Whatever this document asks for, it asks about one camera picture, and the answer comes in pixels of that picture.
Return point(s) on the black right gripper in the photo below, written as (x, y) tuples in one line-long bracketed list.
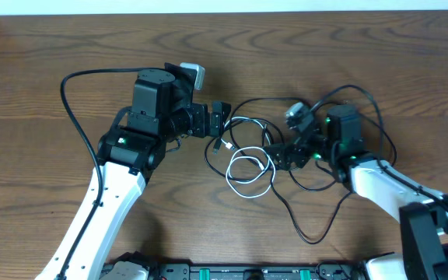
[(284, 159)]

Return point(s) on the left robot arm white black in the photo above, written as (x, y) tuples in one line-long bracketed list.
[(162, 111)]

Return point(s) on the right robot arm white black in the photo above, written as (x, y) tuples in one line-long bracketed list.
[(421, 212)]

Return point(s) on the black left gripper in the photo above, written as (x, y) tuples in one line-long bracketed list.
[(201, 129)]

